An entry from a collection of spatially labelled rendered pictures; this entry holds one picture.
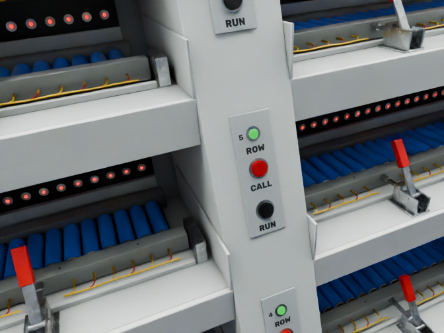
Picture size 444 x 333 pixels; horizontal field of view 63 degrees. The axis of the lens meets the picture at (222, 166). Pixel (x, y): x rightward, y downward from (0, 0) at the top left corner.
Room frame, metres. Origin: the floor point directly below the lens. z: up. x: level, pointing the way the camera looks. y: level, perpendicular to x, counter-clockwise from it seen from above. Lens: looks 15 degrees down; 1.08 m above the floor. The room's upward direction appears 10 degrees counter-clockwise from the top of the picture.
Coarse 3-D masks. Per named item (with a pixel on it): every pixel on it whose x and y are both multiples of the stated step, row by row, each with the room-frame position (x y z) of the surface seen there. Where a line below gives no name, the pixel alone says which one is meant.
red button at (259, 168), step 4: (256, 164) 0.33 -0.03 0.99; (260, 164) 0.33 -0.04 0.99; (264, 164) 0.33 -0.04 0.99; (252, 168) 0.33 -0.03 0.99; (256, 168) 0.33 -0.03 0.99; (260, 168) 0.33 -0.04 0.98; (264, 168) 0.33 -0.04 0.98; (252, 172) 0.33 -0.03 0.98; (256, 172) 0.33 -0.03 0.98; (260, 172) 0.33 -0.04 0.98; (264, 172) 0.33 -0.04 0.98; (260, 176) 0.33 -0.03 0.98
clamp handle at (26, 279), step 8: (16, 248) 0.30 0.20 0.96; (24, 248) 0.31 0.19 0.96; (16, 256) 0.30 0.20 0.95; (24, 256) 0.30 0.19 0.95; (16, 264) 0.30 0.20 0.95; (24, 264) 0.30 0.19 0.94; (16, 272) 0.30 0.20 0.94; (24, 272) 0.30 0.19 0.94; (32, 272) 0.30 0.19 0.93; (24, 280) 0.30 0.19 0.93; (32, 280) 0.30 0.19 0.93; (24, 288) 0.29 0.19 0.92; (32, 288) 0.30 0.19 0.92; (24, 296) 0.29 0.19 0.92; (32, 296) 0.29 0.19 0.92; (32, 304) 0.29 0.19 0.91; (32, 312) 0.29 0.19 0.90; (40, 312) 0.29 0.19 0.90; (32, 320) 0.29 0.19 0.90; (40, 320) 0.29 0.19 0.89
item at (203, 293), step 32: (96, 192) 0.45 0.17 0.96; (128, 192) 0.47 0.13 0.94; (192, 192) 0.41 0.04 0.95; (0, 224) 0.42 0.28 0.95; (192, 224) 0.39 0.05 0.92; (192, 256) 0.37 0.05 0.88; (224, 256) 0.32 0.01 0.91; (96, 288) 0.34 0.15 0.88; (128, 288) 0.34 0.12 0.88; (160, 288) 0.33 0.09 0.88; (192, 288) 0.33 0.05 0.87; (224, 288) 0.32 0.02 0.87; (0, 320) 0.31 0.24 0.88; (64, 320) 0.31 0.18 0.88; (96, 320) 0.30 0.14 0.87; (128, 320) 0.30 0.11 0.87; (160, 320) 0.30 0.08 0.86; (192, 320) 0.31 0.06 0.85; (224, 320) 0.33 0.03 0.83
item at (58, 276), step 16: (144, 240) 0.37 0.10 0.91; (160, 240) 0.37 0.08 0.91; (176, 240) 0.37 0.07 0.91; (80, 256) 0.36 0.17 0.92; (96, 256) 0.36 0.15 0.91; (112, 256) 0.35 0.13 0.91; (128, 256) 0.36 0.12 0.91; (144, 256) 0.37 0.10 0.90; (160, 256) 0.37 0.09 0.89; (48, 272) 0.34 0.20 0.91; (64, 272) 0.34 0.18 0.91; (80, 272) 0.34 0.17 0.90; (96, 272) 0.35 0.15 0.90; (112, 272) 0.36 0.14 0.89; (0, 288) 0.33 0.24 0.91; (16, 288) 0.33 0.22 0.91; (48, 288) 0.34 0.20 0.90; (64, 288) 0.34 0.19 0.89; (0, 304) 0.32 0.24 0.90
